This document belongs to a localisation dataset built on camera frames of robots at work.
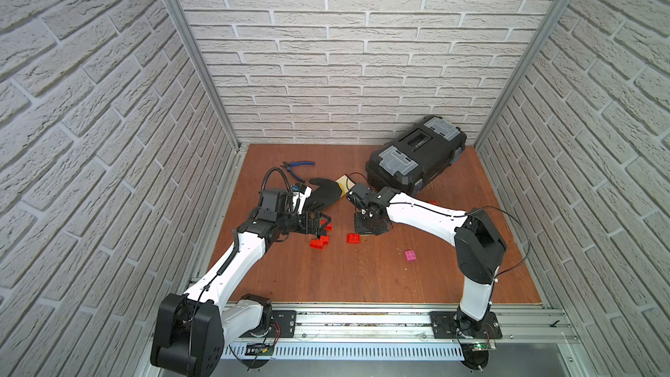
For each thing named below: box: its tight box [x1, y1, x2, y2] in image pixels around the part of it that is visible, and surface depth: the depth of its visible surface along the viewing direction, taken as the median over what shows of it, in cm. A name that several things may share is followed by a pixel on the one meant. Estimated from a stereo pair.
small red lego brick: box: [308, 235, 330, 250], surface depth 90 cm
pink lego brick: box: [403, 249, 418, 261], surface depth 87 cm
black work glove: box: [303, 177, 342, 213], surface depth 106 cm
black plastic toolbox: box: [364, 115, 467, 196], surface depth 97 cm
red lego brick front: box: [346, 233, 361, 244], surface depth 91 cm
